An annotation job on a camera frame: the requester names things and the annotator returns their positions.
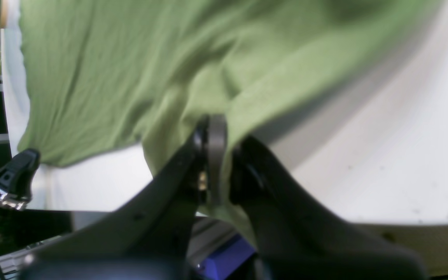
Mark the olive green T-shirt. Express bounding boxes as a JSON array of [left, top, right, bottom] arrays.
[[17, 0, 443, 250]]

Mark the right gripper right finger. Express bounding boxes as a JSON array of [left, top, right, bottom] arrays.
[[205, 114, 431, 280]]

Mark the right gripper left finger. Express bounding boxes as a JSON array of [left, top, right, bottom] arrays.
[[18, 115, 210, 280]]

